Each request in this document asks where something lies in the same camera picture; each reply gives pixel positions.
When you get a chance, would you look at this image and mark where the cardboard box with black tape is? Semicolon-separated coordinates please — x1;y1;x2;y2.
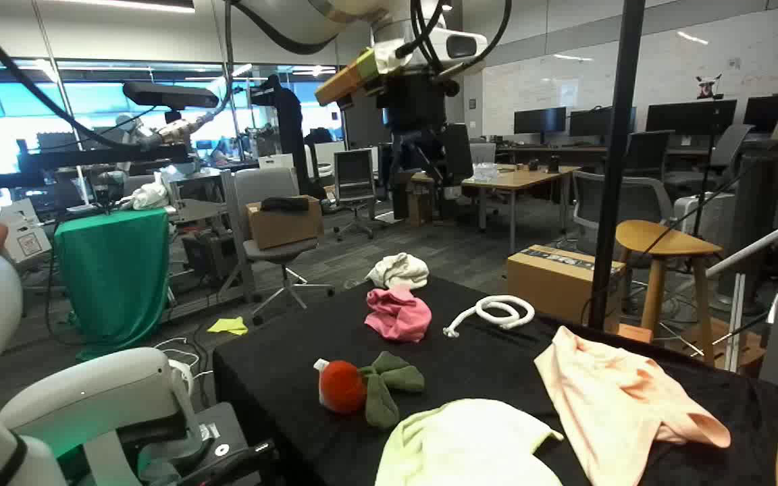
502;240;630;327

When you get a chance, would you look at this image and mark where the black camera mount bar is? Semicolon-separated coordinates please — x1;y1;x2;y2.
0;144;194;194

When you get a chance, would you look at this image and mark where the white crumpled bag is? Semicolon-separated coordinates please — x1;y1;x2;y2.
117;172;174;217

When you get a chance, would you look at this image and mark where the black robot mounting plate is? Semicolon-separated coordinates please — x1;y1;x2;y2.
135;400;281;486

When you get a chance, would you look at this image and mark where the long wooden desk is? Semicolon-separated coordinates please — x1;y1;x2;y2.
459;163;580;253

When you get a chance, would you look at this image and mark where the white paper box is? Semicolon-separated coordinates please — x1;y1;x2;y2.
0;198;55;265

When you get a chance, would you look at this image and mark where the white terry towel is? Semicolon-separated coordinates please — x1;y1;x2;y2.
366;252;432;292

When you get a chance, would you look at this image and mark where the grey mesh office chair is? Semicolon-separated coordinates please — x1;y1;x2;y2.
572;171;675;238

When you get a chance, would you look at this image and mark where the red plush with green leaves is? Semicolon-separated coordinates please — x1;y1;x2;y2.
310;349;430;433

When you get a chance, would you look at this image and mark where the black computer monitor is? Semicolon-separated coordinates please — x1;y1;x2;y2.
512;105;571;140
744;93;778;134
567;105;617;144
643;97;741;140

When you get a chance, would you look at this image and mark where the metal shelf cart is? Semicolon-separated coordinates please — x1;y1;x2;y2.
167;171;262;319

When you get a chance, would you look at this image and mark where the pink cloth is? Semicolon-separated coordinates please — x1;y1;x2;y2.
363;284;435;346

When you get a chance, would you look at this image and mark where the light green towel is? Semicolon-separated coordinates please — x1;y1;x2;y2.
374;396;566;486

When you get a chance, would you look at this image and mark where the black rolling chair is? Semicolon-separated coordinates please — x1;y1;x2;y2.
329;147;382;244

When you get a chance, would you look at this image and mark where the black stereo camera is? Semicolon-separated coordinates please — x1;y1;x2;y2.
121;79;222;114

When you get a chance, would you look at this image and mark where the green draped cloth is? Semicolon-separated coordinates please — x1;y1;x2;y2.
50;207;174;356

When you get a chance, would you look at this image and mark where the black table cloth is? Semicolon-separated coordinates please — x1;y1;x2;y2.
212;272;778;486

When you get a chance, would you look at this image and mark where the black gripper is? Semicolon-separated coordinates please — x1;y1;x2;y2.
378;68;451;183

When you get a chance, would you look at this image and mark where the white floor cable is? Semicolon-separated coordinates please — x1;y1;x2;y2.
150;333;209;372

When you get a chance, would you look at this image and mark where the black vertical pole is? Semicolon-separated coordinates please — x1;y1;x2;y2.
586;0;649;333

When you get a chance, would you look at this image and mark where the pale peach cloth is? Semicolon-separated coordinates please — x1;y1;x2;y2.
532;323;736;486

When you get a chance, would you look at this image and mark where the yellow rag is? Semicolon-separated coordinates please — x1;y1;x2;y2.
206;314;251;340

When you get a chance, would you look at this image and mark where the wooden stool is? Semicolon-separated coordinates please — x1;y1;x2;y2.
613;217;725;361

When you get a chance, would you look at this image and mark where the aluminium pole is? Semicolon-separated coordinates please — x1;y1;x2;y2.
702;214;778;280

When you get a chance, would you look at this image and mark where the white rope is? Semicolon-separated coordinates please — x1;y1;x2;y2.
440;292;539;344

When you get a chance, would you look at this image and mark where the plain cardboard box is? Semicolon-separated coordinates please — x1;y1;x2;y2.
243;194;328;253

